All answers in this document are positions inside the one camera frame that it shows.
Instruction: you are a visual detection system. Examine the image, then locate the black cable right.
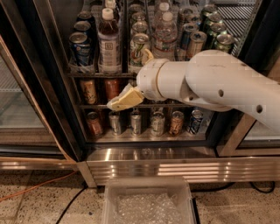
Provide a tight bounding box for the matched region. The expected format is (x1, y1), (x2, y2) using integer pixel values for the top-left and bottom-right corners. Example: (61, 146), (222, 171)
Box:
(191, 181), (277, 194)

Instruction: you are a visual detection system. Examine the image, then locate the orange cable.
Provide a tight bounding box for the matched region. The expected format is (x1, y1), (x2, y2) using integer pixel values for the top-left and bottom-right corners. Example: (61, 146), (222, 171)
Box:
(0, 38), (79, 203)

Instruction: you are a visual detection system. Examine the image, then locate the rear blue pepsi can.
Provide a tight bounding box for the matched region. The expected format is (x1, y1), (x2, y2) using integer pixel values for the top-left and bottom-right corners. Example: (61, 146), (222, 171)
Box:
(77, 10), (95, 26)

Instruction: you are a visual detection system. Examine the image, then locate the grey can bottom shelf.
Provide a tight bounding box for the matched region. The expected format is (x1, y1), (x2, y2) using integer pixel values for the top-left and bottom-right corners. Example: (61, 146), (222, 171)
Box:
(150, 111), (165, 137)

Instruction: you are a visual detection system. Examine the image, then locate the orange can middle shelf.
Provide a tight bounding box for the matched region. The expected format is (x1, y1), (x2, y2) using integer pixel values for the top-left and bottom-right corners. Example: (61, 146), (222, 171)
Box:
(105, 79), (119, 101)

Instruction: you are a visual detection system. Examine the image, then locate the blue can bottom shelf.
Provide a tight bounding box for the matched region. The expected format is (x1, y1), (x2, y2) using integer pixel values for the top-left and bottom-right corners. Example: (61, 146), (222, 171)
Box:
(187, 109), (203, 135)

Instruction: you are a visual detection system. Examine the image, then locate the steel fridge cabinet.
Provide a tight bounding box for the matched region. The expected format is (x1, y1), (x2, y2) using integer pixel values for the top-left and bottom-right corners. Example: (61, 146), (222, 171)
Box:
(0, 0), (280, 187)

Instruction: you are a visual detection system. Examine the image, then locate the clear plastic bin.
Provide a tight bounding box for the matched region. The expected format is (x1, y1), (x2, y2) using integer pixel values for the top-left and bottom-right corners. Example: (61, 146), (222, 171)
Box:
(101, 177), (197, 224)

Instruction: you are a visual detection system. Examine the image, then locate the clear water bottle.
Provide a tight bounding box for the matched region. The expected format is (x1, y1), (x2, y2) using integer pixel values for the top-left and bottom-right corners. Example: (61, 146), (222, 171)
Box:
(154, 2), (171, 24)
(152, 11), (178, 60)

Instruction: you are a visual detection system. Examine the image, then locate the front clear water bottle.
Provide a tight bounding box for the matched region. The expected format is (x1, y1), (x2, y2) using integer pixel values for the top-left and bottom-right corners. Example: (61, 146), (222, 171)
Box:
(152, 11), (178, 60)

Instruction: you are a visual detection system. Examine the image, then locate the black cable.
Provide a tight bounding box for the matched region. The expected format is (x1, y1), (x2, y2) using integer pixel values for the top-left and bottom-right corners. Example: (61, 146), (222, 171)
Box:
(191, 181), (277, 194)
(55, 182), (88, 224)

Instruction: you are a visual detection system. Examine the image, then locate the tan can middle shelf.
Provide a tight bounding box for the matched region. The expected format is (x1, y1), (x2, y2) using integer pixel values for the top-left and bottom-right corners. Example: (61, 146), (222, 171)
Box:
(80, 80), (97, 104)

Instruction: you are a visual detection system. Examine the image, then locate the front blue pepsi can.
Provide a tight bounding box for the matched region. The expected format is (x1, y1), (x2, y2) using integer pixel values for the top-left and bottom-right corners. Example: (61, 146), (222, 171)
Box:
(68, 31), (94, 73)

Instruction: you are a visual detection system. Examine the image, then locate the middle blue pepsi can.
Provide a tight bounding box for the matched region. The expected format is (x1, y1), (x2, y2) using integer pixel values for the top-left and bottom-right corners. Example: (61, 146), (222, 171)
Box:
(73, 21), (95, 39)

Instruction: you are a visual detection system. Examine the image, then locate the green soda can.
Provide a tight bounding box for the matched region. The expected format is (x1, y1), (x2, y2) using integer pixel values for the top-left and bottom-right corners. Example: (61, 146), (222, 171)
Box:
(204, 12), (223, 31)
(201, 4), (218, 17)
(204, 23), (227, 50)
(213, 34), (235, 53)

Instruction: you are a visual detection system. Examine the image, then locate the white 7up can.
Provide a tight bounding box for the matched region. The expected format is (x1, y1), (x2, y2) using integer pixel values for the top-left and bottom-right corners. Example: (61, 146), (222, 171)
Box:
(129, 33), (151, 74)
(130, 21), (148, 35)
(130, 12), (146, 24)

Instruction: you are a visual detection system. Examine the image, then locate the silver redbull can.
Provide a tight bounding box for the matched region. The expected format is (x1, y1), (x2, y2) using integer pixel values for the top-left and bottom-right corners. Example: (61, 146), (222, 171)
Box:
(186, 31), (207, 60)
(177, 8), (201, 25)
(178, 23), (199, 58)

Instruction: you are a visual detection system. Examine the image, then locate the brown drink plastic bottle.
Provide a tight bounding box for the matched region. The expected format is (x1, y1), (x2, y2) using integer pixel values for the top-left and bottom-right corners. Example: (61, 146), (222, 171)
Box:
(98, 8), (121, 74)

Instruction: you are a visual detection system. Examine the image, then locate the front green soda can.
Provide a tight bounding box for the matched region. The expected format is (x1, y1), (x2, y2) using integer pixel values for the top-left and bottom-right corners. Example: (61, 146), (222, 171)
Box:
(213, 34), (235, 53)

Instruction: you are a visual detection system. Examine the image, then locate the brown can bottom shelf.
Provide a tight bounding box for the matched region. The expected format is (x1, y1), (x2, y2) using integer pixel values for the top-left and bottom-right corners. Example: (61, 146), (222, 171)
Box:
(87, 112), (103, 136)

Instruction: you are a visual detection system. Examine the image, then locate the tan can shelf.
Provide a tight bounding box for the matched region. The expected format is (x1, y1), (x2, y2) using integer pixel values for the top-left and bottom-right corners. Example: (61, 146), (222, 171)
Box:
(169, 111), (184, 136)
(80, 80), (97, 104)

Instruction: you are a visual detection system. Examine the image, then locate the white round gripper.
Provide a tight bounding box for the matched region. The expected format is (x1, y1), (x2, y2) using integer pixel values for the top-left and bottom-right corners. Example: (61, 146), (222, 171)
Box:
(107, 48), (169, 111)

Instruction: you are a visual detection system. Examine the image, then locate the tan can bottom shelf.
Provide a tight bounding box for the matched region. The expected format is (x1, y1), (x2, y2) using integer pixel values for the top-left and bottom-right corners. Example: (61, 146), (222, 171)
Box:
(169, 111), (184, 136)

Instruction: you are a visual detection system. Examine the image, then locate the front white 7up can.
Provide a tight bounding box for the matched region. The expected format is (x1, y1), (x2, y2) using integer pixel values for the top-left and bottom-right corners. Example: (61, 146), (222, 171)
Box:
(129, 33), (151, 74)

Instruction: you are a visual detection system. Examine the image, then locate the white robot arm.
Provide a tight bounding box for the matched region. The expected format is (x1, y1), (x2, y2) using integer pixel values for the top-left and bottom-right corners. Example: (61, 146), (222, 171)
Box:
(107, 50), (280, 132)

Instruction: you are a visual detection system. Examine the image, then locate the silver can shelf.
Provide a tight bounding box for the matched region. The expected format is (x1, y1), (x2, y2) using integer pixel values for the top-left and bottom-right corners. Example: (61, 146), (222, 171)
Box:
(108, 111), (122, 136)
(130, 110), (142, 136)

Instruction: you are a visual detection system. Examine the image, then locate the rear clear water bottle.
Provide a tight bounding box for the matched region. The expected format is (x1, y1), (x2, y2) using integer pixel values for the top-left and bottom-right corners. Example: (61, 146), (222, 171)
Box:
(154, 2), (171, 24)

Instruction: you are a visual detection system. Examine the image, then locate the black cable left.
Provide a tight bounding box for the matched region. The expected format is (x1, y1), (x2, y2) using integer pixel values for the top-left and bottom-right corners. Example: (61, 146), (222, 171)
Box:
(55, 182), (88, 224)

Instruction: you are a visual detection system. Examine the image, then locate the blue pepsi can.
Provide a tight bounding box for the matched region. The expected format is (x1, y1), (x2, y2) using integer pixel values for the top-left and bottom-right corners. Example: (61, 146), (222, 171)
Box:
(68, 31), (94, 73)
(77, 10), (95, 26)
(73, 21), (95, 39)

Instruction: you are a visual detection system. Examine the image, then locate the front silver redbull can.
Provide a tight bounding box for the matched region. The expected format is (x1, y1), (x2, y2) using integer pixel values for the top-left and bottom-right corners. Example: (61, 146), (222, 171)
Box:
(186, 31), (207, 60)

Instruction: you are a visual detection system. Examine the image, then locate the left fridge glass door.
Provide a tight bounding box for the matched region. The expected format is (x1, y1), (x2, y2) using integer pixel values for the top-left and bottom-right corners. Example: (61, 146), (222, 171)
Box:
(0, 37), (77, 171)

